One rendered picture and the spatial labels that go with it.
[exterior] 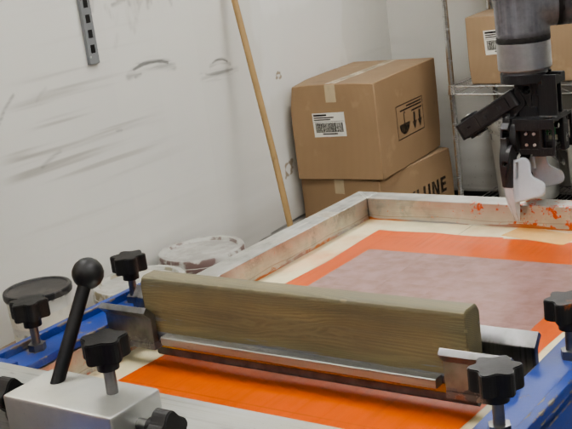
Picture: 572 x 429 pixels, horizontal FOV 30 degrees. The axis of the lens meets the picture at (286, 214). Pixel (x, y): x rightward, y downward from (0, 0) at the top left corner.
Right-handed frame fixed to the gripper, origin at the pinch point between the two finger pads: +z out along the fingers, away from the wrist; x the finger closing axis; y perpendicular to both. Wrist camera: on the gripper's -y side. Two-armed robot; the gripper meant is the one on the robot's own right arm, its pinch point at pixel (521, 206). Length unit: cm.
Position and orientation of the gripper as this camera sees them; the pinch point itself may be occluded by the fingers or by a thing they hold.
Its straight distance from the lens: 160.9
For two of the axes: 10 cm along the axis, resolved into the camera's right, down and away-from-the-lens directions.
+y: 8.1, 0.5, -5.8
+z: 1.3, 9.6, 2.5
